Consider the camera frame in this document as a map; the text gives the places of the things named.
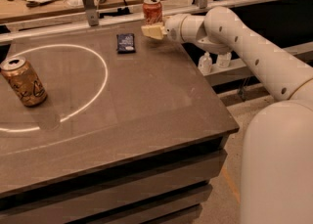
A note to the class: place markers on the right clear sanitizer bottle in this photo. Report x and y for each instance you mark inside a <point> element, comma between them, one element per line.
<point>223,60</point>

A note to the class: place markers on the blue rxbar blueberry packet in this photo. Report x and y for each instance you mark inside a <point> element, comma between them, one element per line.
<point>125,43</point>

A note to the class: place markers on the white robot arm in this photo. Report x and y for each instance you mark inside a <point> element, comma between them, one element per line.
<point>277,159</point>

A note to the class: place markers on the aluminium frame rail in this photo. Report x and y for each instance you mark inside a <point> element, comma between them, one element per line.
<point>80,21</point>

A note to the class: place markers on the red coke can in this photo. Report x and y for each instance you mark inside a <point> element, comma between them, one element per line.
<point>152,10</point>

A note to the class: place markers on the left metal bracket post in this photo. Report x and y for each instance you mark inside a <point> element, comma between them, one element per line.
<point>91,12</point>

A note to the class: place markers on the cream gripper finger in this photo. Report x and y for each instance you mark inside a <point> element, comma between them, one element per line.
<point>155,30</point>

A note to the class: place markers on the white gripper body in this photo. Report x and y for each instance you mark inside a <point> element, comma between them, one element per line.
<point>173,28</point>

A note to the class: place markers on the grey drawer cabinet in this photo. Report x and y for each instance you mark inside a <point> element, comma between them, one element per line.
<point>105,180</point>

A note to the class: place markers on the gold soda can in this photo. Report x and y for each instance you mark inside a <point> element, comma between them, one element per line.
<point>24,81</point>

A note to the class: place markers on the clear sanitizer bottle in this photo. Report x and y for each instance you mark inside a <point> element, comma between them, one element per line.
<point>205,64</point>
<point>223,60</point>

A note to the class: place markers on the left clear sanitizer bottle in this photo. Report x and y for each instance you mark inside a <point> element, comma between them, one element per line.
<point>205,64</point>

